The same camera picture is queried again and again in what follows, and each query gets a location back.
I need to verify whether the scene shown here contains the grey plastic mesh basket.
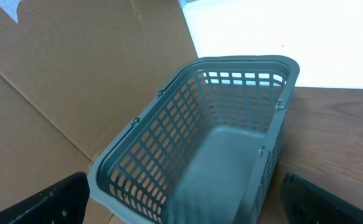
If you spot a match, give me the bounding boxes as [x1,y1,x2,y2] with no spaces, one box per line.
[88,55,300,223]

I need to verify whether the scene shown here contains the brown cardboard sheet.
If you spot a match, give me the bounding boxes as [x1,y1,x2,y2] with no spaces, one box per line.
[0,0,197,211]

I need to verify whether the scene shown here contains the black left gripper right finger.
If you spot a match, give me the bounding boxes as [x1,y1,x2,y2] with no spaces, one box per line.
[280,173,363,224]

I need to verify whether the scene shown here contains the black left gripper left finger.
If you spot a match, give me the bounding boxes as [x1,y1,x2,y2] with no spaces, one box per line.
[0,172,90,224]

